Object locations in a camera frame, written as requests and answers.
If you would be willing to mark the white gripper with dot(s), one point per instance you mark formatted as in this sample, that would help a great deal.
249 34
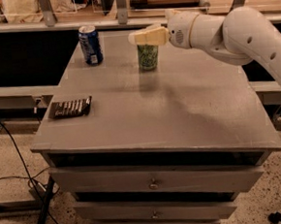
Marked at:
178 30

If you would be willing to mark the green soda can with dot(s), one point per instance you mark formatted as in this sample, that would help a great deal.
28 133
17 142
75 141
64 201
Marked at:
148 57

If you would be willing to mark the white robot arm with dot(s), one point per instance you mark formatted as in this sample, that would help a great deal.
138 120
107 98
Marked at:
241 36

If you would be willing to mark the blue soda can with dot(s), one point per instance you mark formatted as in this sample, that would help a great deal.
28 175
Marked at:
89 42

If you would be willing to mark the grey metal railing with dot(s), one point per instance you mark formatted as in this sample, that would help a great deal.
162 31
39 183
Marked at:
35 15

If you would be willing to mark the dark snack bag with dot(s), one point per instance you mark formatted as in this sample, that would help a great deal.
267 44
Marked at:
70 108

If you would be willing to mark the grey drawer cabinet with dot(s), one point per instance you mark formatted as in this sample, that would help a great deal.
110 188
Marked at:
191 111

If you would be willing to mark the top grey drawer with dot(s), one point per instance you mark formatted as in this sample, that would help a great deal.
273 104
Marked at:
154 179

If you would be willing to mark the middle grey drawer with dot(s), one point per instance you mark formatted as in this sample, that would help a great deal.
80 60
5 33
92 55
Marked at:
154 210

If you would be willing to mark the black object bottom right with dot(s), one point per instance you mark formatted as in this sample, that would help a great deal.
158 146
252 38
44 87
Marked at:
275 218

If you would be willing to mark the black tripod leg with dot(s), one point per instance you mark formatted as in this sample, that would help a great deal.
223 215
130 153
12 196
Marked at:
45 200

